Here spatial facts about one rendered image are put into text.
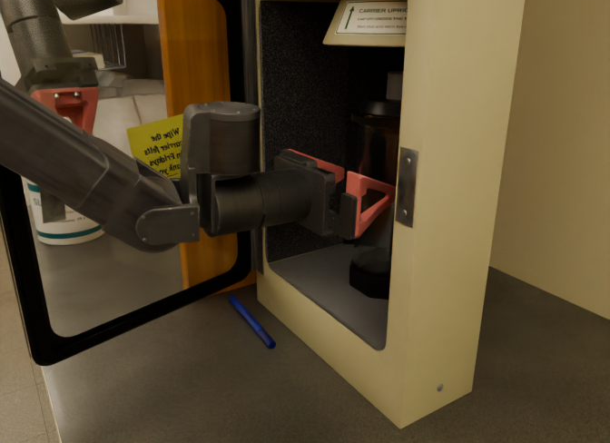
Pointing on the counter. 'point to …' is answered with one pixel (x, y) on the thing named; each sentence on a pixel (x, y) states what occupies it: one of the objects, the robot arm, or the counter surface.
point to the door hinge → (251, 93)
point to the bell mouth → (369, 18)
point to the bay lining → (312, 102)
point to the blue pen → (252, 322)
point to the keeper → (407, 186)
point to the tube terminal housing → (427, 200)
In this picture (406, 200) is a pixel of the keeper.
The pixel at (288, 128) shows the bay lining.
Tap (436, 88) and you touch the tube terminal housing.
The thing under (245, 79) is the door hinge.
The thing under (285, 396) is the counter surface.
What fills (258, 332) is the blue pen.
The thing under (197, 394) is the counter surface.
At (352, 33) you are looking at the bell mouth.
